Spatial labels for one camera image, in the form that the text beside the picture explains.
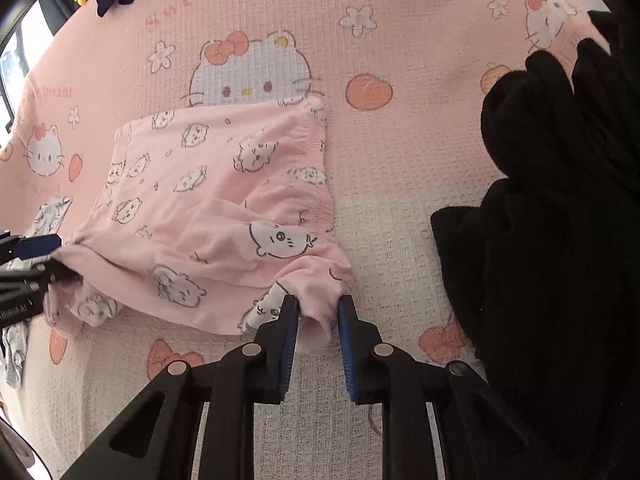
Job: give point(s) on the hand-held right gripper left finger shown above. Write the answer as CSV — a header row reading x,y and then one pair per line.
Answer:
x,y
287,350

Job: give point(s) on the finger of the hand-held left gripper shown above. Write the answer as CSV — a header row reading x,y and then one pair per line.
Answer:
x,y
37,246
45,272

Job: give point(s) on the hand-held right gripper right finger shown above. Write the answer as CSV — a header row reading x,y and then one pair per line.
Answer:
x,y
346,350

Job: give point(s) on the white cartoon print pajama garment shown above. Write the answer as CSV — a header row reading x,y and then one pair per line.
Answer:
x,y
50,215

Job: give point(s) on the pink cartoon print pajama garment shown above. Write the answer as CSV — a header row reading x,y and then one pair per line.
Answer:
x,y
200,200

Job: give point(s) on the pink printed blanket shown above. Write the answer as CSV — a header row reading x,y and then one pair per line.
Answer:
x,y
400,160

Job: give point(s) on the black fleece garment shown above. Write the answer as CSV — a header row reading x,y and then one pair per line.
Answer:
x,y
550,210

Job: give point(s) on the window with metal frame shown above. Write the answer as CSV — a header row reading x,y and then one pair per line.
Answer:
x,y
10,75

